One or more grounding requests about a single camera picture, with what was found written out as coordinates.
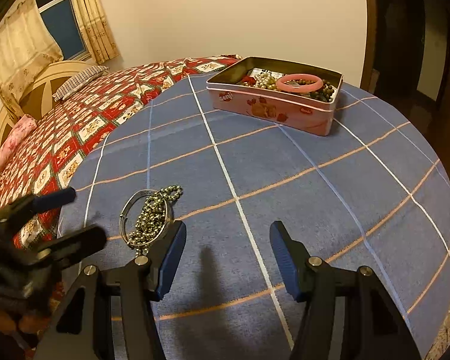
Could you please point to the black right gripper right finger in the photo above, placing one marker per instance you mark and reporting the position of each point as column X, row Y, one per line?
column 307, row 279

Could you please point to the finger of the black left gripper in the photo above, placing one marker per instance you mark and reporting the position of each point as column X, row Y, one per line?
column 25, row 208
column 66, row 251

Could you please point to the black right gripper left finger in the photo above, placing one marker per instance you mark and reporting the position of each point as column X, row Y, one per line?
column 144, row 280

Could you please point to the silver metal bangle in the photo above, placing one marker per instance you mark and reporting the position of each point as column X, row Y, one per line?
column 155, row 216

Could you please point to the pink plastic bangle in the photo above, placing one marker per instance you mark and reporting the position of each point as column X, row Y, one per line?
column 299, row 83

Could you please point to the red cord gold pendant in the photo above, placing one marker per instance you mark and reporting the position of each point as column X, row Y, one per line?
column 248, row 81

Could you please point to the red patterned bed quilt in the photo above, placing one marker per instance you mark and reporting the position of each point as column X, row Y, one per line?
column 76, row 131

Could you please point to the pink floral pillow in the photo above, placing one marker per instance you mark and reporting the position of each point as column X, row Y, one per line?
column 15, row 138

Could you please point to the blue plaid tablecloth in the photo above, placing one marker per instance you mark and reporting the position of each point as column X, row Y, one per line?
column 372, row 192

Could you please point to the cream wooden headboard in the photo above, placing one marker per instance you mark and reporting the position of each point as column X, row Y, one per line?
column 38, row 100

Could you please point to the striped grey pillow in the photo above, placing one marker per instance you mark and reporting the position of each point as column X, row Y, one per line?
column 78, row 81

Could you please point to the beige patterned curtain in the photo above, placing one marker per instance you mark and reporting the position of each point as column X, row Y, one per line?
column 27, row 47

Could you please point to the pink metal tin box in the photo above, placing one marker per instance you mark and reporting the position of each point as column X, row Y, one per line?
column 311, row 113

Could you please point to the dark window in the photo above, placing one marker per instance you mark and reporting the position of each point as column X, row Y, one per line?
column 59, row 18

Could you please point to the brown wooden door frame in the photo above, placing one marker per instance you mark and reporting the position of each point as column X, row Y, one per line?
column 370, row 46

